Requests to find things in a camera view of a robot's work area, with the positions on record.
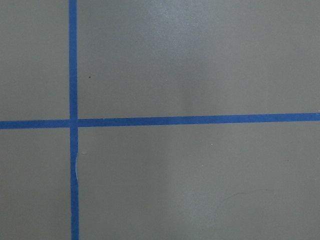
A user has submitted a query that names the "blue tape right vertical line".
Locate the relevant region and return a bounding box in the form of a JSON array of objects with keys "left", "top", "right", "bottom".
[{"left": 68, "top": 0, "right": 80, "bottom": 240}]

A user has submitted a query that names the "blue tape upper horizontal line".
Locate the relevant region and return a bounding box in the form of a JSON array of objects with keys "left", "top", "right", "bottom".
[{"left": 0, "top": 112, "right": 320, "bottom": 130}]

